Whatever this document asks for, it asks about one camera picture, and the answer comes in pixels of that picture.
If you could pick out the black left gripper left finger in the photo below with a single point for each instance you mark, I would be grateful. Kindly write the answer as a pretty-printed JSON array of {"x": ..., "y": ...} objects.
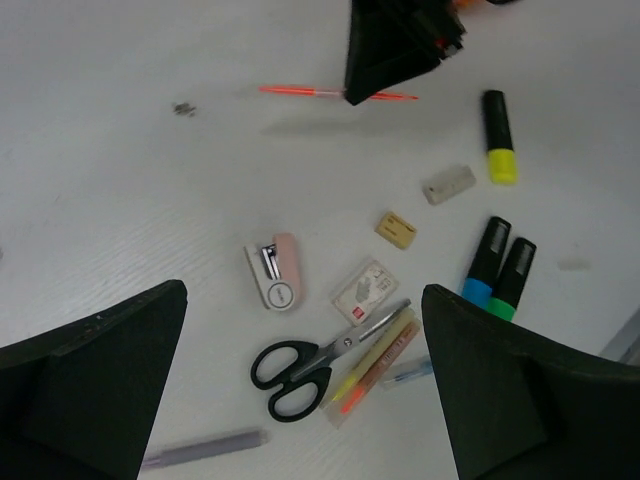
[{"x": 80, "y": 401}]

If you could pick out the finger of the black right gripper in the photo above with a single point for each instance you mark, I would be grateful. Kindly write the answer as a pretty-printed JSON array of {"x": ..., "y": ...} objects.
[{"x": 394, "y": 41}]

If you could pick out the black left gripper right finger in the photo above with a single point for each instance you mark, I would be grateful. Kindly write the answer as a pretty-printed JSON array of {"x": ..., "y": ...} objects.
[{"x": 518, "y": 405}]

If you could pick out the blue slim highlighter pen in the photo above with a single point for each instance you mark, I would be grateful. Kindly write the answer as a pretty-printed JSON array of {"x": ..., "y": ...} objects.
[{"x": 406, "y": 372}]

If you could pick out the thin red orange pen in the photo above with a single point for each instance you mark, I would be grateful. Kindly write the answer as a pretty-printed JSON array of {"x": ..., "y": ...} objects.
[{"x": 307, "y": 91}]

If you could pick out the green capped black highlighter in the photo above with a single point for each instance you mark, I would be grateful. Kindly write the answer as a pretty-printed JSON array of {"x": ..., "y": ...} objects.
[{"x": 512, "y": 279}]

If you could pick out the blue capped black highlighter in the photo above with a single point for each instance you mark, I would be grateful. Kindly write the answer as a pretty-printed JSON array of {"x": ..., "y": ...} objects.
[{"x": 485, "y": 266}]

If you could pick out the orange slim highlighter pen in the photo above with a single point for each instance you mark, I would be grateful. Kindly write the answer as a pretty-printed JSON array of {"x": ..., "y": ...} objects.
[{"x": 338, "y": 412}]

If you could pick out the grey white eraser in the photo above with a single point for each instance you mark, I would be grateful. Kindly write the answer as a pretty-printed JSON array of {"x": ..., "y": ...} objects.
[{"x": 448, "y": 184}]

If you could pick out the purple slim highlighter pen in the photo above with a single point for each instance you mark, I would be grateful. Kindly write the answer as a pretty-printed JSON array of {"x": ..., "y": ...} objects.
[{"x": 232, "y": 443}]

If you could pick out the yellow capped black highlighter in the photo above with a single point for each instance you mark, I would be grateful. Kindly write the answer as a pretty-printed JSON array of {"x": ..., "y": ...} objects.
[{"x": 500, "y": 151}]

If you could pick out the yellow slim highlighter pen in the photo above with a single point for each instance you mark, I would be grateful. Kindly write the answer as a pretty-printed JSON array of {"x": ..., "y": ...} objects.
[{"x": 404, "y": 317}]

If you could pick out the tan eraser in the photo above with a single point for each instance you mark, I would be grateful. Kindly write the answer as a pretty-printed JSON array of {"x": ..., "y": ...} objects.
[{"x": 396, "y": 230}]

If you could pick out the white staples box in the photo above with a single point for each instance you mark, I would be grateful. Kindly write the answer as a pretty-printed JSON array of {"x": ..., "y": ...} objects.
[{"x": 370, "y": 285}]

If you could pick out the pink white mini stapler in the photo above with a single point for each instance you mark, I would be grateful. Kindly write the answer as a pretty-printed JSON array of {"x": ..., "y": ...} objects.
[{"x": 276, "y": 271}]

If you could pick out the aluminium rail frame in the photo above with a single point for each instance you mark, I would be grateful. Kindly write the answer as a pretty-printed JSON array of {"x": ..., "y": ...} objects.
[{"x": 624, "y": 347}]

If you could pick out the black handled scissors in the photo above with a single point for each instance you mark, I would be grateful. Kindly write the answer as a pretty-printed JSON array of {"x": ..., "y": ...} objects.
[{"x": 312, "y": 363}]

